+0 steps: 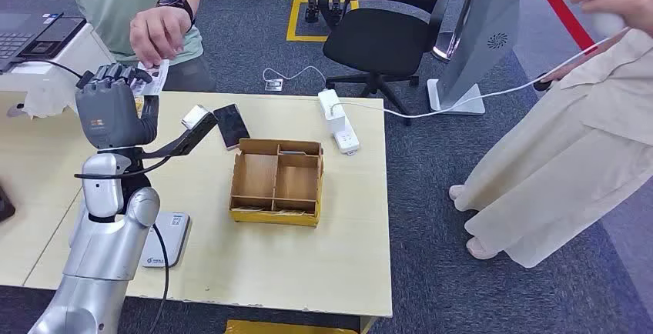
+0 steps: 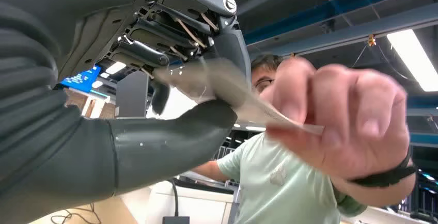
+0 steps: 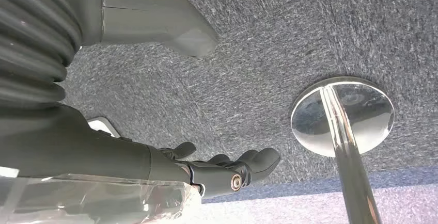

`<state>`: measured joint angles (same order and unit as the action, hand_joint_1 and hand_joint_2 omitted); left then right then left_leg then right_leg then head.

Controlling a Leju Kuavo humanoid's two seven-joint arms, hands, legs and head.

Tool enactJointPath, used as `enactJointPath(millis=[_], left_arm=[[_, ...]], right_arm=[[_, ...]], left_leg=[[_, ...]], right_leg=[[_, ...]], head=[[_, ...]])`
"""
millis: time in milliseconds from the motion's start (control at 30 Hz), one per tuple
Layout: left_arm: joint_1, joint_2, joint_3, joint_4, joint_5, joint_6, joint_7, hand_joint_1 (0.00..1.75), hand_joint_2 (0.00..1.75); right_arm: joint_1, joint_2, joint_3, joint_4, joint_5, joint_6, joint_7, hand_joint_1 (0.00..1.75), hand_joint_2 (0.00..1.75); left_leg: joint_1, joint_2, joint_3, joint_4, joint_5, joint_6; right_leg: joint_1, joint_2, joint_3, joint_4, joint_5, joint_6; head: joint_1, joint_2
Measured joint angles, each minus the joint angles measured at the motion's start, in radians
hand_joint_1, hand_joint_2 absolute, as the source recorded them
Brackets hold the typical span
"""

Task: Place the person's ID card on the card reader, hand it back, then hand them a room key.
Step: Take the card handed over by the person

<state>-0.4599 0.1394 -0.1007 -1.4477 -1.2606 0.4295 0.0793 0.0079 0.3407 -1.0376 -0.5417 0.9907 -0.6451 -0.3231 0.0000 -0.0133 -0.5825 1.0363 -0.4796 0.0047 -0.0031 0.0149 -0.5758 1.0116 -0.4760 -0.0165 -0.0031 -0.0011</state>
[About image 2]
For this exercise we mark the white ID card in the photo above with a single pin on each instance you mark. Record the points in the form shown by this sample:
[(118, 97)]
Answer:
[(246, 106)]

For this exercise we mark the black wristwatch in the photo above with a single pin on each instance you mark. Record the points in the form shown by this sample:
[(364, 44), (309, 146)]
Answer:
[(386, 178)]

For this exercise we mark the ceiling light panel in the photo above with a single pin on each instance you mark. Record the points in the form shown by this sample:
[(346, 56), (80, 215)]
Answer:
[(414, 58), (115, 68)]

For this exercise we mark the blue wall display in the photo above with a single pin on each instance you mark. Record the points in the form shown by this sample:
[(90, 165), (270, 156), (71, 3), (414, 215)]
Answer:
[(82, 79)]

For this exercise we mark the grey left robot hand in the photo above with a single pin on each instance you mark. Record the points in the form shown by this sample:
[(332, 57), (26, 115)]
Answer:
[(85, 14)]

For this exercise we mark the white desk riser shelf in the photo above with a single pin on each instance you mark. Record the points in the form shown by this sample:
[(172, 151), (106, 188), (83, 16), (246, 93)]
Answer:
[(198, 208)]

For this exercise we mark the person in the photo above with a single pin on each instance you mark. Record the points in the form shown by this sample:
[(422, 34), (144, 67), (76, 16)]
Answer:
[(273, 188)]

